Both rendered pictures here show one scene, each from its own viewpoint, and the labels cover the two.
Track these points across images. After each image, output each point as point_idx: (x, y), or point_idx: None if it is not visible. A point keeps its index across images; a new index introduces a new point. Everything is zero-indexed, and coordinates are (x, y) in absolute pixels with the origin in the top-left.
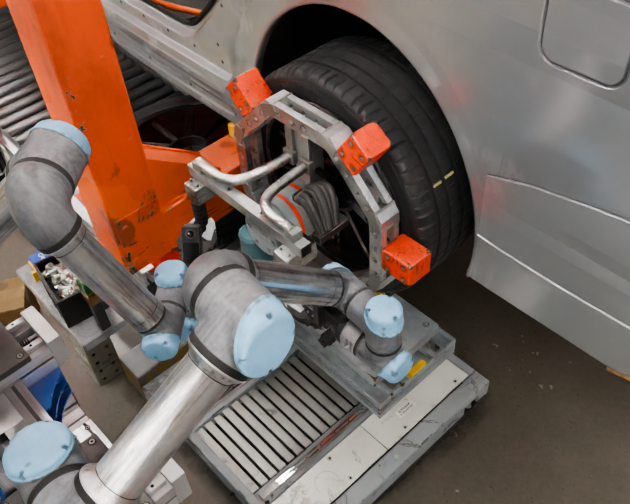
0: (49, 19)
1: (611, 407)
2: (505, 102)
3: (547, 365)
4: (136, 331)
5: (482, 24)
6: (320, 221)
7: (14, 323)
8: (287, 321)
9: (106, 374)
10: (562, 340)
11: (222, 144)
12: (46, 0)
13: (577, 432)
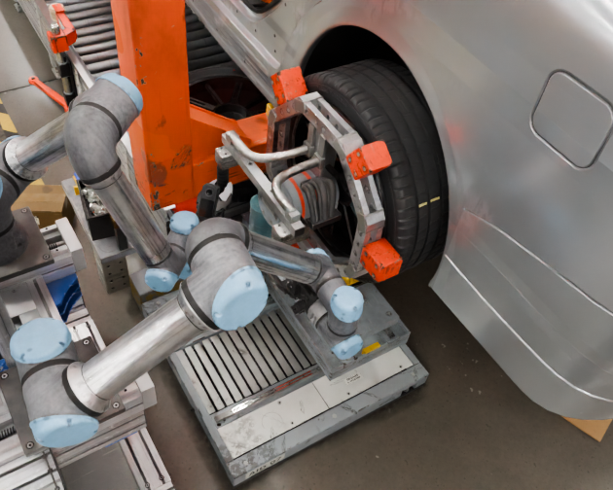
0: None
1: (524, 422)
2: (492, 155)
3: (482, 373)
4: None
5: (489, 86)
6: (317, 211)
7: (48, 227)
8: (262, 292)
9: (115, 285)
10: None
11: (258, 120)
12: None
13: (489, 435)
